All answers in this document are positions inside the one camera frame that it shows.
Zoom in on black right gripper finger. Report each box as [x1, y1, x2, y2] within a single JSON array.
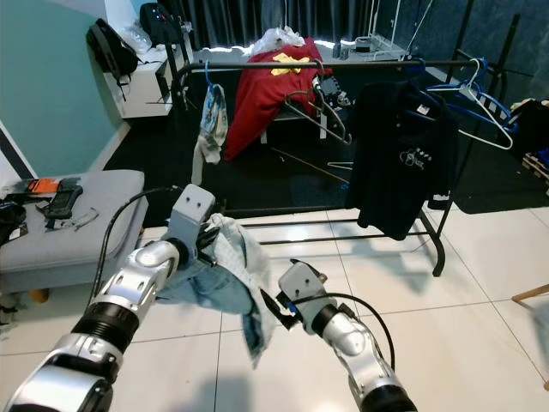
[[262, 292, 297, 331]]

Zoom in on light blue denim shorts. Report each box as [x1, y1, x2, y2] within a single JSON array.
[[163, 213, 274, 368]]

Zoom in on blue plastic hanger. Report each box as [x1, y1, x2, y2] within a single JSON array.
[[199, 62, 224, 142], [429, 73, 520, 134]]

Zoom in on white plastic hanger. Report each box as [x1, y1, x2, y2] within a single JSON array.
[[425, 57, 518, 152]]

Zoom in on grey shorts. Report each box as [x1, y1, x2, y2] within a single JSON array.
[[196, 84, 228, 164]]

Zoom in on black handheld controller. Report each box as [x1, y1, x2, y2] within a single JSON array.
[[43, 183, 85, 226]]

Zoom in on red cloth with yellow star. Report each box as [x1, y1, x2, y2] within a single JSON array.
[[223, 39, 327, 162]]

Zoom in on white cabinet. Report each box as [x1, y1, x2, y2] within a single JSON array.
[[103, 0, 181, 119]]

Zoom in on orange black device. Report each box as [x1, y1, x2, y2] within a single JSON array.
[[27, 178, 63, 194]]

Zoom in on black polo shirt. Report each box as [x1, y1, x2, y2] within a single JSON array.
[[343, 80, 462, 241]]

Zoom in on white plastic bag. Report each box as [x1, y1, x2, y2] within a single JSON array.
[[249, 27, 310, 54]]

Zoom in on black backpack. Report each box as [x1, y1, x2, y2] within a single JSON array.
[[86, 19, 140, 80]]

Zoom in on black bag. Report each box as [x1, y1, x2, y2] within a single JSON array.
[[140, 3, 185, 45]]

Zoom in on black metal clothes rack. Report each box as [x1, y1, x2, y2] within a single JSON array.
[[172, 56, 516, 277]]

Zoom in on black curtain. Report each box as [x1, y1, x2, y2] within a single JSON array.
[[180, 0, 464, 48]]

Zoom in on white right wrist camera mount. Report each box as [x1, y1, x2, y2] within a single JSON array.
[[279, 260, 329, 314]]

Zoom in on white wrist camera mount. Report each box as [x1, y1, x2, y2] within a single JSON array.
[[170, 185, 217, 254], [279, 260, 329, 314]]

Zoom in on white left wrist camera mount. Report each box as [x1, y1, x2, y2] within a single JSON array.
[[170, 185, 217, 254]]

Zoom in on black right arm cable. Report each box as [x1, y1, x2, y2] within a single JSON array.
[[313, 292, 395, 370]]

